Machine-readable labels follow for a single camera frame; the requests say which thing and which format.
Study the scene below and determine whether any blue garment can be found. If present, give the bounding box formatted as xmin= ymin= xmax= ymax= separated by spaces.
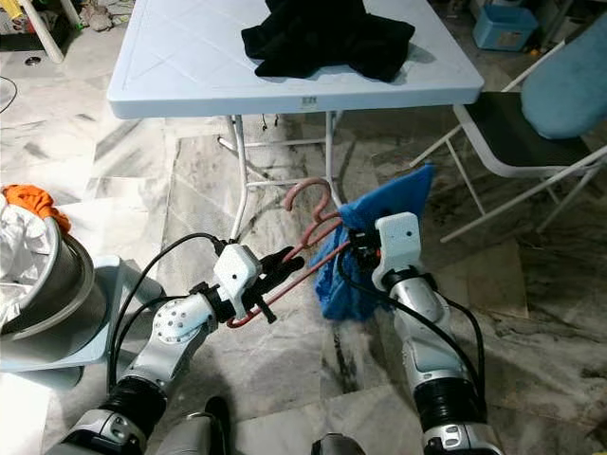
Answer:
xmin=317 ymin=163 xmax=435 ymax=323

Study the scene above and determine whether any pink plastic clothes hanger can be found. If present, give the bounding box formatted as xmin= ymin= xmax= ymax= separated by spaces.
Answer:
xmin=226 ymin=176 xmax=354 ymax=330

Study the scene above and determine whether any white garment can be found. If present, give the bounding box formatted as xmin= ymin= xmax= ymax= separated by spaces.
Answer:
xmin=0 ymin=202 xmax=65 ymax=330

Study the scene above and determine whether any right robot leg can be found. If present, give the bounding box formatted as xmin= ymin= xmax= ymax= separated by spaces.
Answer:
xmin=307 ymin=433 xmax=368 ymax=455

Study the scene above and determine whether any robot leg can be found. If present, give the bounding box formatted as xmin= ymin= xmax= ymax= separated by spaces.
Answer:
xmin=307 ymin=433 xmax=368 ymax=455
xmin=155 ymin=396 xmax=235 ymax=455

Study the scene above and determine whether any left robot leg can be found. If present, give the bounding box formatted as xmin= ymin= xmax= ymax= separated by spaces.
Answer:
xmin=155 ymin=396 xmax=235 ymax=455

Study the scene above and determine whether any white grey folding chair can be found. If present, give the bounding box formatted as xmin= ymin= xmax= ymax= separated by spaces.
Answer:
xmin=406 ymin=36 xmax=607 ymax=244

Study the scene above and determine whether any black garment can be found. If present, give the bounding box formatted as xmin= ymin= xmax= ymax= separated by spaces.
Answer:
xmin=239 ymin=0 xmax=417 ymax=84

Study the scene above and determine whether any steel bucket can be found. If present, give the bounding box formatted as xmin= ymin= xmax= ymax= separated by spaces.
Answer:
xmin=0 ymin=226 xmax=88 ymax=340

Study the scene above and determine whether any orange garment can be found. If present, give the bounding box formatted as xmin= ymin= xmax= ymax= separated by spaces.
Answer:
xmin=1 ymin=184 xmax=73 ymax=235

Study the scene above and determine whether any light blue cushion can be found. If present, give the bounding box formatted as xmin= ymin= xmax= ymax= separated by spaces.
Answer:
xmin=519 ymin=36 xmax=607 ymax=143

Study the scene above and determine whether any blue plastic basket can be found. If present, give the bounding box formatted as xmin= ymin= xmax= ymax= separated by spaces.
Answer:
xmin=471 ymin=3 xmax=541 ymax=51

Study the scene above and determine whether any white pipe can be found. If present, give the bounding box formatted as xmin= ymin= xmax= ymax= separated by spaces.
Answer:
xmin=17 ymin=0 xmax=67 ymax=64

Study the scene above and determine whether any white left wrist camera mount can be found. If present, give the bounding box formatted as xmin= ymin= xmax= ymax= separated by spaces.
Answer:
xmin=212 ymin=244 xmax=264 ymax=323

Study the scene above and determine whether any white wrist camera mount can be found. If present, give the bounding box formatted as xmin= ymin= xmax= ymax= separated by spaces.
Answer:
xmin=212 ymin=244 xmax=264 ymax=323
xmin=371 ymin=210 xmax=425 ymax=291

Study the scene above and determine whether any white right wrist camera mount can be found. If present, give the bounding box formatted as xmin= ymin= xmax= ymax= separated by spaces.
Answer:
xmin=371 ymin=210 xmax=425 ymax=291

